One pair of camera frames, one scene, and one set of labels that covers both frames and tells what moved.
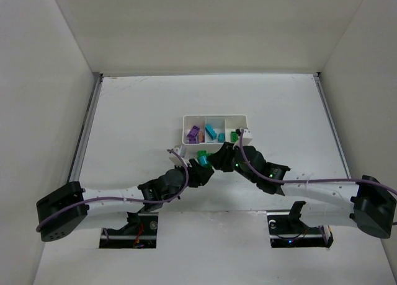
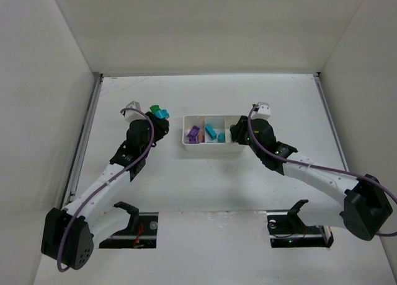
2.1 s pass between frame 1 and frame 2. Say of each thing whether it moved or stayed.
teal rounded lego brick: moved
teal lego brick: stayed
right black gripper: moved
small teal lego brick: stayed
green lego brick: moved
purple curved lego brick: stayed
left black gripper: moved
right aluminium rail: stayed
